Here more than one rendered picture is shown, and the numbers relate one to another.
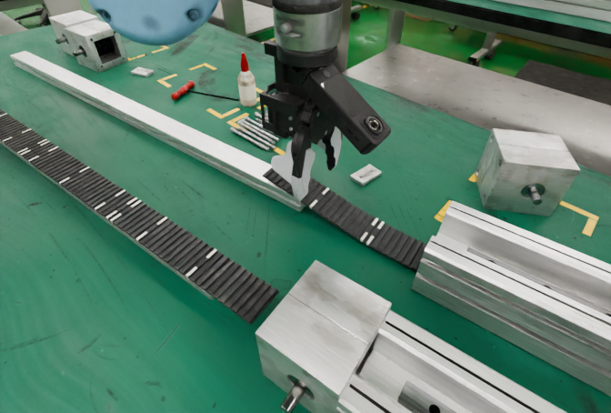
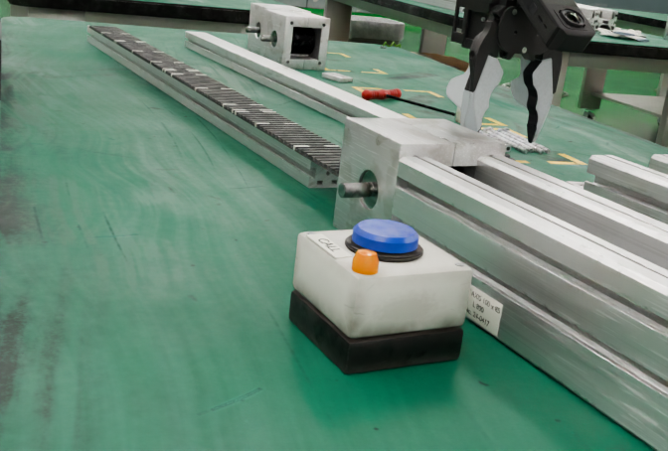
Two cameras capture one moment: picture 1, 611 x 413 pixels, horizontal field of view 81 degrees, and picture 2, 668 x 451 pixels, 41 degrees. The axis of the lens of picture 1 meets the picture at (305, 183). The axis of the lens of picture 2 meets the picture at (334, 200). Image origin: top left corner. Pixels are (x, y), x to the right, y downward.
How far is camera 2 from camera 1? 0.61 m
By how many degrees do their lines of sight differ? 34
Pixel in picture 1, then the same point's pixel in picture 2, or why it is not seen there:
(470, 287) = (635, 203)
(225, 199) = not seen: hidden behind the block
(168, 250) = (285, 134)
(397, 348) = (492, 177)
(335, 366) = (412, 139)
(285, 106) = (479, 1)
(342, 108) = not seen: outside the picture
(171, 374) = (235, 199)
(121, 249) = (230, 146)
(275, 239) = not seen: hidden behind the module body
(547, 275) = not seen: outside the picture
